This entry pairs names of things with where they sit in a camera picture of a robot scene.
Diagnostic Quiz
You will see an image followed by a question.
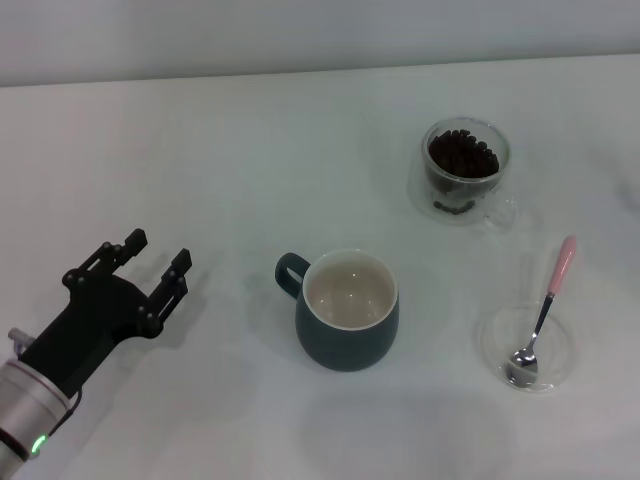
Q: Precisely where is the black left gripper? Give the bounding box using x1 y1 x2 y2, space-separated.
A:
17 228 193 389

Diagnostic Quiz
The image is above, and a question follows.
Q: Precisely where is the dark green ceramic mug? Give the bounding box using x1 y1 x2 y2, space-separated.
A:
273 247 401 374

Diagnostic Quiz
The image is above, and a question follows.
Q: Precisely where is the pink handled metal spoon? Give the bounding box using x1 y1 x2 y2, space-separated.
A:
505 235 579 389

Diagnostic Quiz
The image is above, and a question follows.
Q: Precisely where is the pile of coffee beans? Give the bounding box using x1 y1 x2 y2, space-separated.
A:
428 129 501 180

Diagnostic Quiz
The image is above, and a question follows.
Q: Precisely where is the clear glass saucer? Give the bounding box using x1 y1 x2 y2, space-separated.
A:
474 304 577 395

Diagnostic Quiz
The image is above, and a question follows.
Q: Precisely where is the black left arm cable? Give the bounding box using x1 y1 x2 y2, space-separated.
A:
37 384 84 441

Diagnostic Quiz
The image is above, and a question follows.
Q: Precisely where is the clear double-wall glass cup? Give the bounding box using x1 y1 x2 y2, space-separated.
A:
410 117 519 231

